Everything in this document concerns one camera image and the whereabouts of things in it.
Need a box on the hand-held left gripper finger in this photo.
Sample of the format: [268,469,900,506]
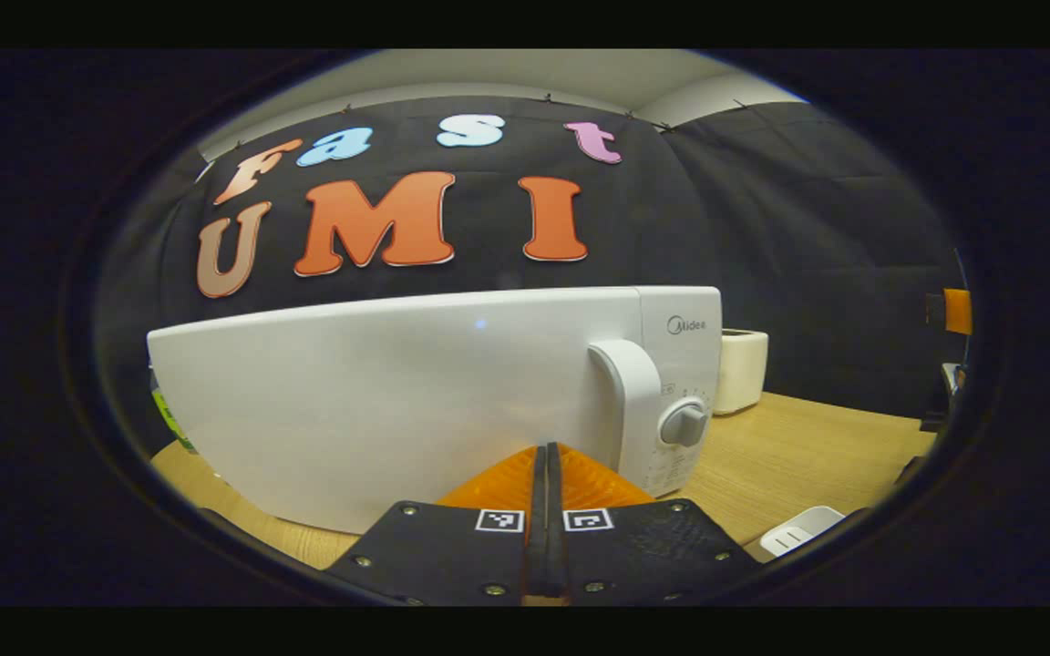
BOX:
[324,444,548,607]
[545,442,763,607]

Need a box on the small white dish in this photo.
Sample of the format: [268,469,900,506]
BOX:
[759,506,845,559]

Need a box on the white toaster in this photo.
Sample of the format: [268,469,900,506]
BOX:
[715,329,769,416]

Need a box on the green label bottle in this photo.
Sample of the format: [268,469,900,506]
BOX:
[149,383,200,455]

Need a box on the white microwave oven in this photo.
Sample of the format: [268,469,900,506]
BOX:
[147,285,724,536]

